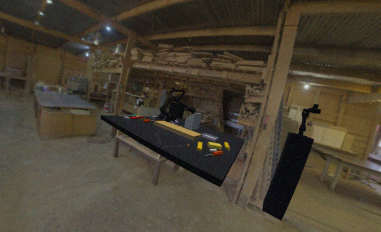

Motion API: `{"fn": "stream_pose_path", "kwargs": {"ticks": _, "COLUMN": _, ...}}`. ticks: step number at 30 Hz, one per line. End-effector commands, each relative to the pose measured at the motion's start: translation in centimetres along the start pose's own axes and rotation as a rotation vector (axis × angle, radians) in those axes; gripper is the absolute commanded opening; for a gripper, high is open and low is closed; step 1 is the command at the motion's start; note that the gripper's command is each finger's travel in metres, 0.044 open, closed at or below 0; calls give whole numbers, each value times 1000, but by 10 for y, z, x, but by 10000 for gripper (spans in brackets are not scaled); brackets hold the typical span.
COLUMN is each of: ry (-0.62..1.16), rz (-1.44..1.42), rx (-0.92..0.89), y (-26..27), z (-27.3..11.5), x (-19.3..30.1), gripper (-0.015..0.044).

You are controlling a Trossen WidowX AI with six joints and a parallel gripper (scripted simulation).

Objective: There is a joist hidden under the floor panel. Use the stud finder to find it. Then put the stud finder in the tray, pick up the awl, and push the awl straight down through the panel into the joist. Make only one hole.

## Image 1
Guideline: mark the tan wooden floor panel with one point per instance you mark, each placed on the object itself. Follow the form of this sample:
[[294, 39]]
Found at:
[[191, 135]]

